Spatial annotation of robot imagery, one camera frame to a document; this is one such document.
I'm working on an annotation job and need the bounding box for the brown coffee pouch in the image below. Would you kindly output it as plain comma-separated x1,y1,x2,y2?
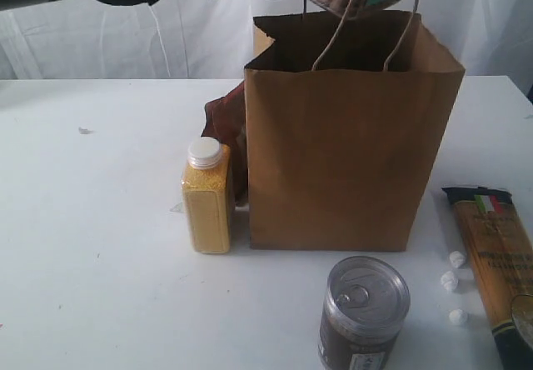
202,82,248,207

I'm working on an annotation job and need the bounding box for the brown paper bag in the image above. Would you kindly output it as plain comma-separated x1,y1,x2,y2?
244,10,465,252

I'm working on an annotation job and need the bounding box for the spaghetti packet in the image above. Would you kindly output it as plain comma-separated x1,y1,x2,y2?
443,187,532,369

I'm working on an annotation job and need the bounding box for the yellow grain bottle white cap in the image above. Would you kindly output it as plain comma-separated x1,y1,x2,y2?
182,137,235,254

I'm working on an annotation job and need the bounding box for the brown can silver lid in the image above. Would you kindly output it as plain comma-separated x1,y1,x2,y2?
318,256,411,370

